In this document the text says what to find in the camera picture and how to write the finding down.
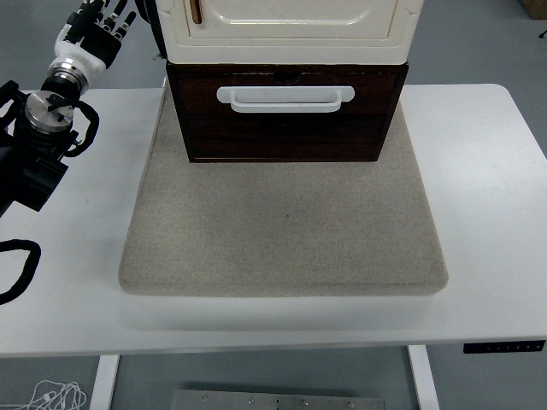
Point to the brown cardboard box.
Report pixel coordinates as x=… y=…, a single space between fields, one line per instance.
x=537 y=7

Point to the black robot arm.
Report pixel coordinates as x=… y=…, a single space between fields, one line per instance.
x=38 y=141

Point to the grey felt mat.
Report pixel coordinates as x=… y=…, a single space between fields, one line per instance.
x=282 y=230

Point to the black table control panel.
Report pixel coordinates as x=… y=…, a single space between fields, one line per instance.
x=504 y=347

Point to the white table leg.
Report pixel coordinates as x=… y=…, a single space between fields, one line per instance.
x=102 y=384
x=425 y=380

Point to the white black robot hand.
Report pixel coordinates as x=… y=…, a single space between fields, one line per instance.
x=79 y=53

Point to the cream plastic cabinet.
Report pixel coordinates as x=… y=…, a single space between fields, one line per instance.
x=290 y=47

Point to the dark wooden drawer case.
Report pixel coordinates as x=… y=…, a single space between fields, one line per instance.
x=181 y=128

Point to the dark wooden drawer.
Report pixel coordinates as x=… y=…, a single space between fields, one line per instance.
x=290 y=136

